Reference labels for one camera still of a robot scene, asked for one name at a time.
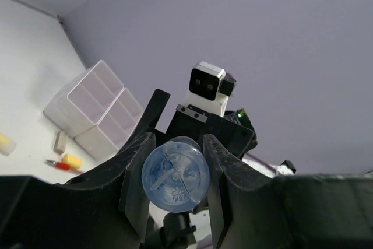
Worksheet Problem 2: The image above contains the yellow highlighter cap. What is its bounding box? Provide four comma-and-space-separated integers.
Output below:
61, 153, 82, 170

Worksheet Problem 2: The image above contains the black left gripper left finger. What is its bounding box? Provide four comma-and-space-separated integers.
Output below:
1, 132, 156, 248

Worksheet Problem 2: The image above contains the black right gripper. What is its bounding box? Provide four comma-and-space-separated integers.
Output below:
124, 89, 258, 159

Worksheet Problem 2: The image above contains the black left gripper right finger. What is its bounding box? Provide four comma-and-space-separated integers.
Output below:
203, 135, 372, 248

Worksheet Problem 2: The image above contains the red gel pen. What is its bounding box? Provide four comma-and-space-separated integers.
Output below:
45, 160, 83, 174

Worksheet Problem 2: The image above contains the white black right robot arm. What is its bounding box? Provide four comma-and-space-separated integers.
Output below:
132, 89, 292, 248

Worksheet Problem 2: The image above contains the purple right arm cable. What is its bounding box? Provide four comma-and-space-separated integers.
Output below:
246, 152, 277, 174

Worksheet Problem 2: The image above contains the yellow highlighter pen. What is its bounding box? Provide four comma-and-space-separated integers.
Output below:
0, 134, 16, 156

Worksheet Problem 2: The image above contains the white divided organizer box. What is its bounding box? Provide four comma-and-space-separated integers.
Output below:
44, 60, 143, 162

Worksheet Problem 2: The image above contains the beige eraser stick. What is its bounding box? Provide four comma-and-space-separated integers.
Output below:
53, 131, 68, 155

